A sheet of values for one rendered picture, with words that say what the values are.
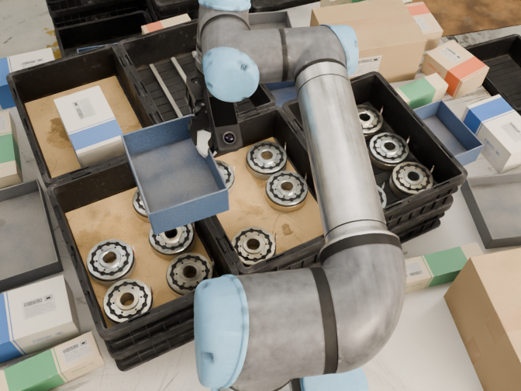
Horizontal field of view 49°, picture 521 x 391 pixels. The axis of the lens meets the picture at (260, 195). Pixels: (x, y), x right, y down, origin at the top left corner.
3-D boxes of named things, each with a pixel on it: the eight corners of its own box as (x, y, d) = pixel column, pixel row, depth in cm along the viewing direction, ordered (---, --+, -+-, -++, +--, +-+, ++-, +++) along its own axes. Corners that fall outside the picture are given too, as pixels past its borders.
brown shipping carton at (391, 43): (326, 93, 180) (333, 54, 167) (306, 48, 192) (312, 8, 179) (414, 79, 185) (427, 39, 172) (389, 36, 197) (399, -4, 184)
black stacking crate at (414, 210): (454, 204, 143) (469, 177, 134) (355, 248, 135) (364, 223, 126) (368, 101, 163) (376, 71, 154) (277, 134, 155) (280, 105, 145)
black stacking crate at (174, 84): (275, 134, 155) (277, 105, 145) (174, 171, 146) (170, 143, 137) (215, 46, 175) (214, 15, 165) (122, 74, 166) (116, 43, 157)
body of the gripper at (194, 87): (222, 96, 108) (229, 45, 99) (236, 128, 104) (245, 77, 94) (182, 102, 106) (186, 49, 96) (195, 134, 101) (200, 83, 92)
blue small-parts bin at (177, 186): (229, 209, 109) (228, 188, 103) (154, 235, 105) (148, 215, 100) (196, 136, 119) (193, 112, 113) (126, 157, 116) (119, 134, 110)
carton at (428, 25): (436, 48, 194) (443, 30, 188) (405, 53, 192) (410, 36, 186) (417, 19, 203) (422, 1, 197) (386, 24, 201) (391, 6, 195)
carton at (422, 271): (469, 254, 148) (477, 241, 143) (480, 274, 144) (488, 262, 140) (384, 275, 143) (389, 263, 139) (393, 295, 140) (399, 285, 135)
